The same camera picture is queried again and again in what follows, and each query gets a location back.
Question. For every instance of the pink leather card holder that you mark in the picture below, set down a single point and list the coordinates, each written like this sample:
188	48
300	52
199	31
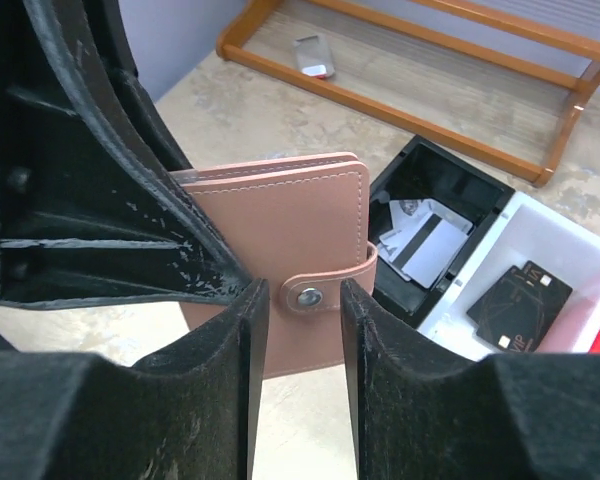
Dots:
301	223

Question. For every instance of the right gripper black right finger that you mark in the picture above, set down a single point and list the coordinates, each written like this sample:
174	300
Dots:
420	411

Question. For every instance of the white plastic bin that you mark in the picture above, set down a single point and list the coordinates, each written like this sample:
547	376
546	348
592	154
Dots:
526	230

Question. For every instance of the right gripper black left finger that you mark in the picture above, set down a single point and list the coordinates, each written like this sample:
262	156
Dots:
186	411

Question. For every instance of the white magnetic stripe card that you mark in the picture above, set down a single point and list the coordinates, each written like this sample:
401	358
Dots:
427	254

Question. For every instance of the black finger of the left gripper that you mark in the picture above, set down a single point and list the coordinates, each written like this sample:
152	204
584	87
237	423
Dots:
90	211

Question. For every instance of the wooden rack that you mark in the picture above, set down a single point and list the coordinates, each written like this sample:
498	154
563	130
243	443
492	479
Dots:
514	84

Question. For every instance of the black VIP card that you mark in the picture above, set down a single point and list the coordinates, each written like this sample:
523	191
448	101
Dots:
517	311

